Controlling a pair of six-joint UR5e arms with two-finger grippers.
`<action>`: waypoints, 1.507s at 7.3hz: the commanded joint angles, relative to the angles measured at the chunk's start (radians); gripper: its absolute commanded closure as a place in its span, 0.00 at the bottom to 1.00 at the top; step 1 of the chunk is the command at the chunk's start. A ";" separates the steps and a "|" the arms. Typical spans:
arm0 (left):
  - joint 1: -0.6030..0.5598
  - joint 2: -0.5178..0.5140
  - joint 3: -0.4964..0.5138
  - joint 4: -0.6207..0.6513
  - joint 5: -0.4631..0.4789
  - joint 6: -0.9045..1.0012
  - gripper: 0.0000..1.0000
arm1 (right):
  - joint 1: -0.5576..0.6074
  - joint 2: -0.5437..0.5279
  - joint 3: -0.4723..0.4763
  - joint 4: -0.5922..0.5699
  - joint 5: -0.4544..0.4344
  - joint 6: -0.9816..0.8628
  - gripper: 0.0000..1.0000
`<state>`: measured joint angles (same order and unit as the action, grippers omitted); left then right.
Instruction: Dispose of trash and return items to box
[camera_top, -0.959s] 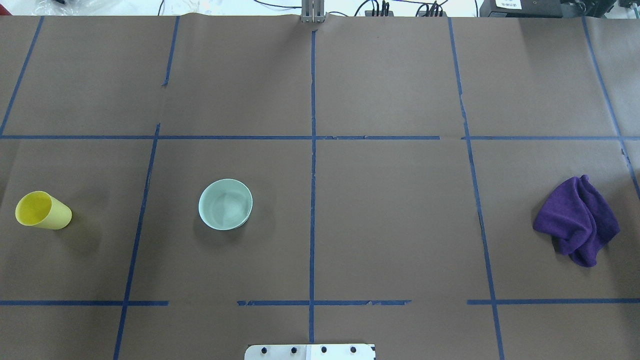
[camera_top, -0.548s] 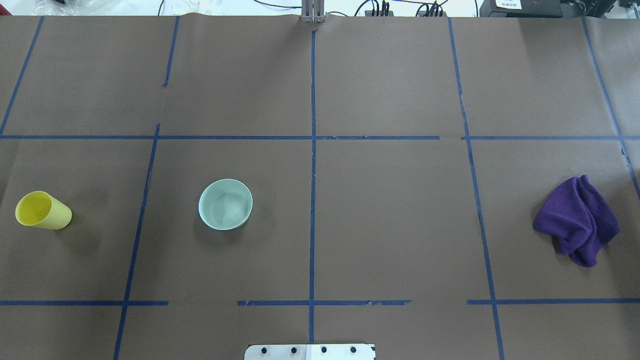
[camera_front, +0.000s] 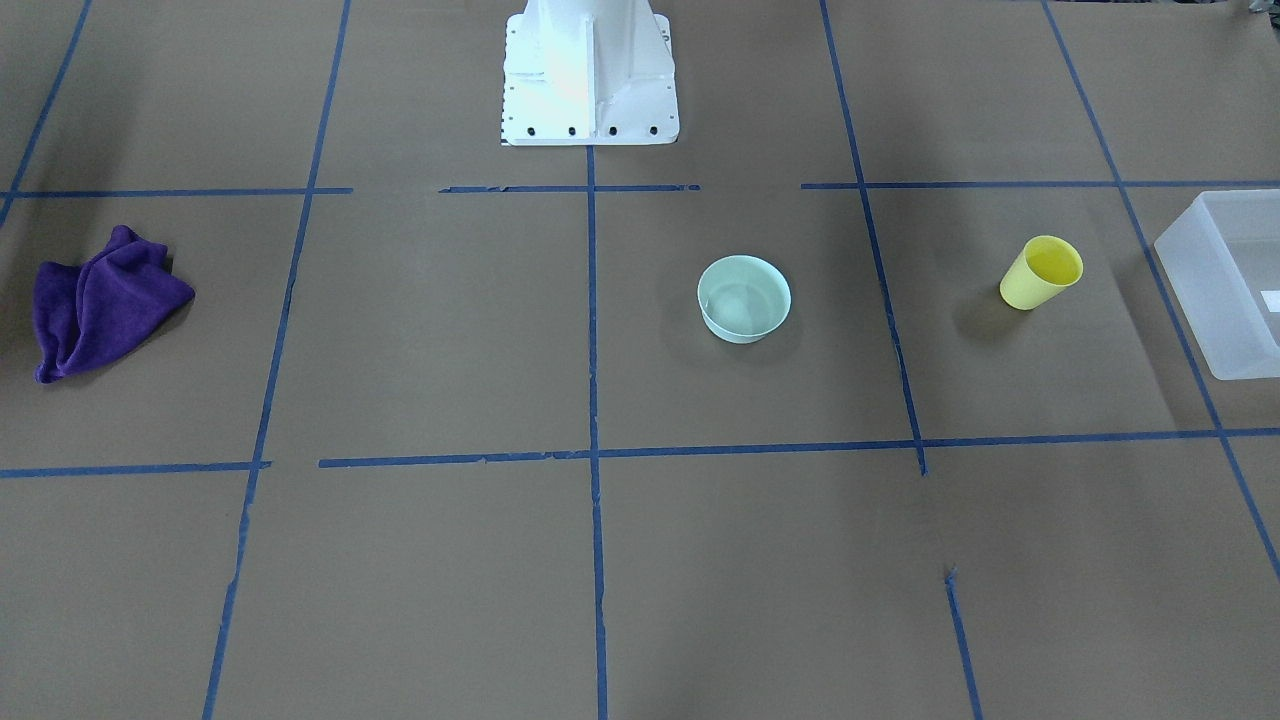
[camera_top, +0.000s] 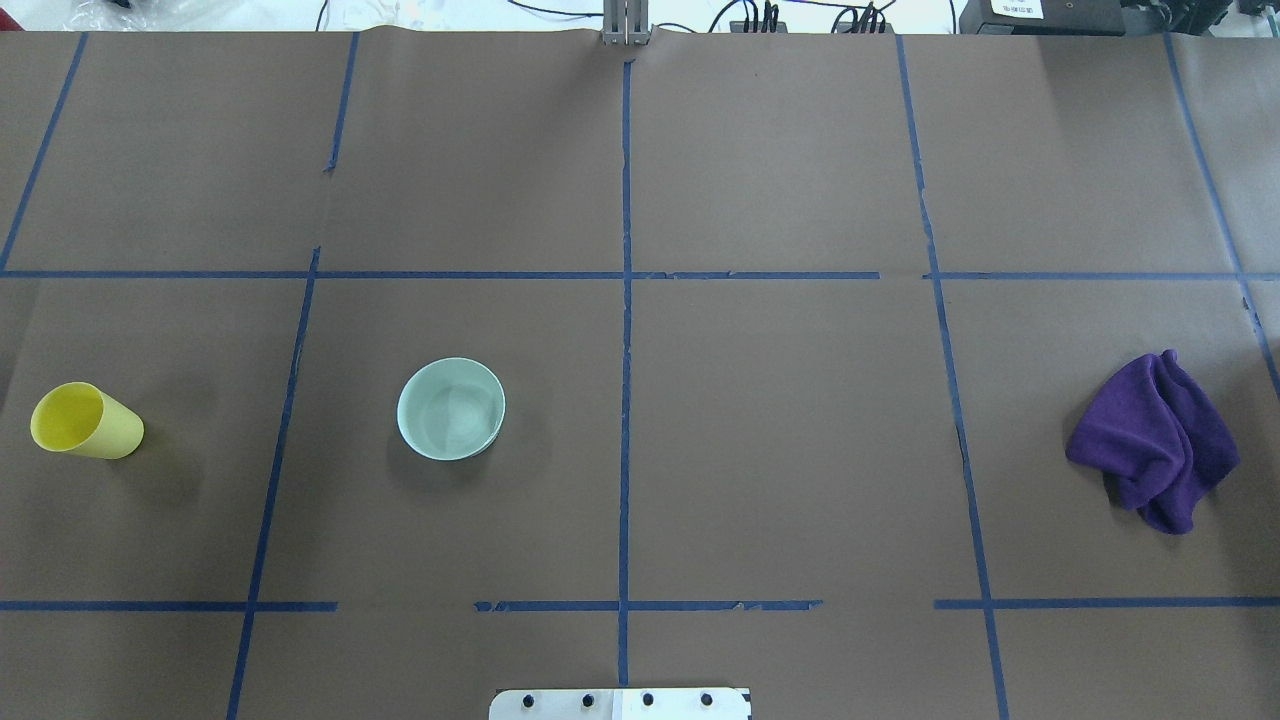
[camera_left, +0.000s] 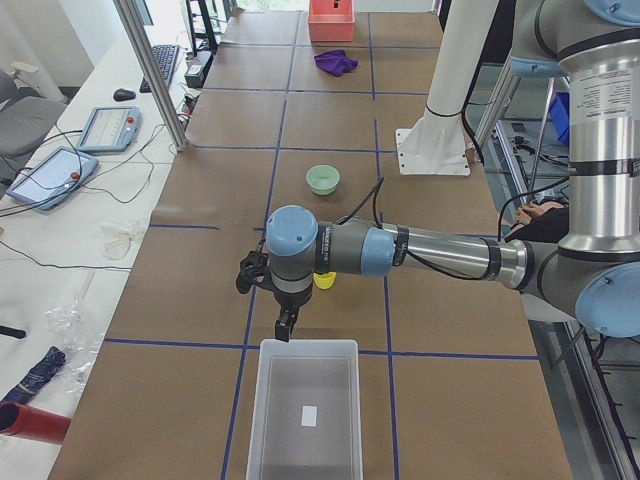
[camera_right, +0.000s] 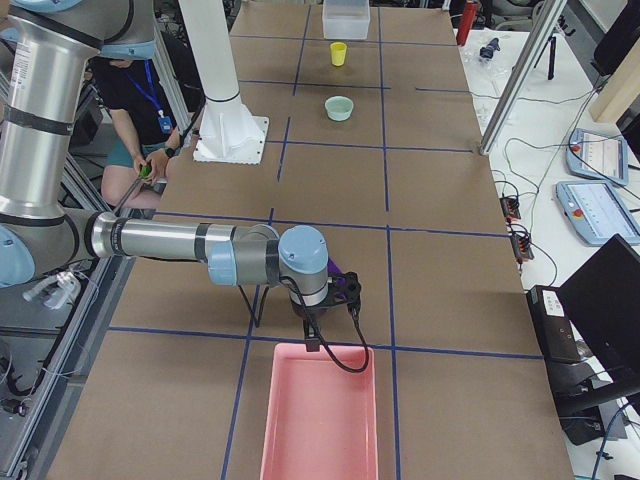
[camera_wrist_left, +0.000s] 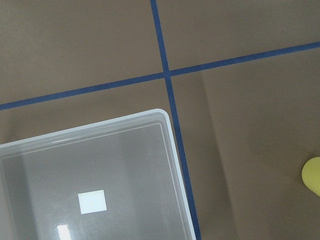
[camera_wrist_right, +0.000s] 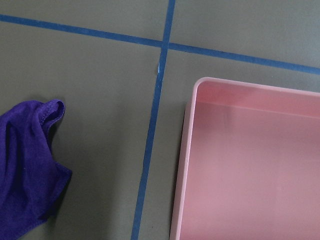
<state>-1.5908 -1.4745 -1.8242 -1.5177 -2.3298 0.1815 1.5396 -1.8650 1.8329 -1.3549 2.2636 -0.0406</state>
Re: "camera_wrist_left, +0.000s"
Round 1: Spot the yellow plastic cup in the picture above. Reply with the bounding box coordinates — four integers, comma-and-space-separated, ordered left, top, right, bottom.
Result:
301, 157, 320, 196

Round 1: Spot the translucent plastic storage box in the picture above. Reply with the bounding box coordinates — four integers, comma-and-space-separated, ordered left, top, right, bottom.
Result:
0, 108, 196, 240

